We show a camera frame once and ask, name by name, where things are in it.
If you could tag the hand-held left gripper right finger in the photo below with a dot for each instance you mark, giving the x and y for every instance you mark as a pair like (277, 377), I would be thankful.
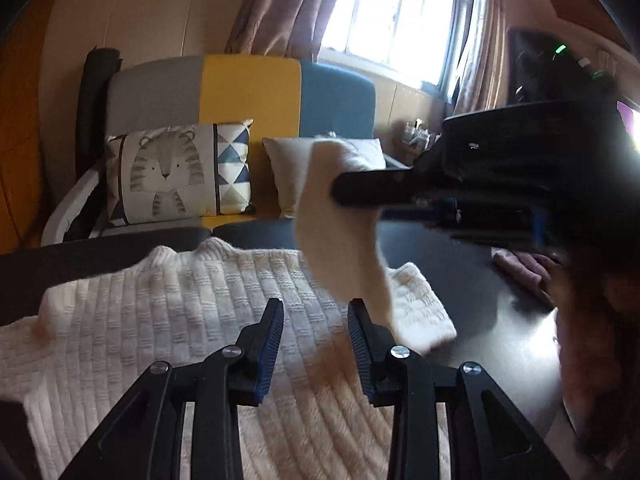
(361, 350)

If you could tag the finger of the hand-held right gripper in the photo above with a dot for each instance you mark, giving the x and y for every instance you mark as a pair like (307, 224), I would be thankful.
(370, 187)
(420, 212)

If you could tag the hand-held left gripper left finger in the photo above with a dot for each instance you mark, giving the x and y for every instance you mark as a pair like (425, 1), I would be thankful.
(270, 347)

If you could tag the white knitted sweater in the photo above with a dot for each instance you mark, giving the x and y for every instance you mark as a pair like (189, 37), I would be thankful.
(150, 310)

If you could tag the person's right forearm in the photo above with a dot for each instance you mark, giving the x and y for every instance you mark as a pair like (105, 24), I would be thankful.
(600, 360)

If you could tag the cluttered side table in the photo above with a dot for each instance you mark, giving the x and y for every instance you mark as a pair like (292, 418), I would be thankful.
(417, 137)

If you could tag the deer print cushion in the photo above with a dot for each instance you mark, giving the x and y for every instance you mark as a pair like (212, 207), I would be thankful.
(282, 170)

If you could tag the black television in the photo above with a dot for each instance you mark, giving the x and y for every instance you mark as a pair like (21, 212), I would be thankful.
(535, 70)

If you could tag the pink cloth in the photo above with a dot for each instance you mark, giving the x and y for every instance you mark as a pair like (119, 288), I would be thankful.
(520, 270)

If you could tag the beige curtain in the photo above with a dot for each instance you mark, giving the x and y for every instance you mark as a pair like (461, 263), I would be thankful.
(477, 45)
(285, 5)

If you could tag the grey yellow blue sofa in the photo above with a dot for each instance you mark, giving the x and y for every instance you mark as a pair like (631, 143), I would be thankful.
(250, 90)

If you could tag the window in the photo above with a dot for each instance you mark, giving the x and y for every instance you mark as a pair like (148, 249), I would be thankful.
(400, 15)

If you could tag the tiger print cushion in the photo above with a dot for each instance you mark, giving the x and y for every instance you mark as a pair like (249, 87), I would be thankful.
(170, 170)

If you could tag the black rolled mat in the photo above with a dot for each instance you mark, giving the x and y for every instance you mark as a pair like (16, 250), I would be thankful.
(97, 95)

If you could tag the wooden wardrobe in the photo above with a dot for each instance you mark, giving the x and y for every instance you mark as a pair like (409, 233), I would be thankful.
(25, 135)

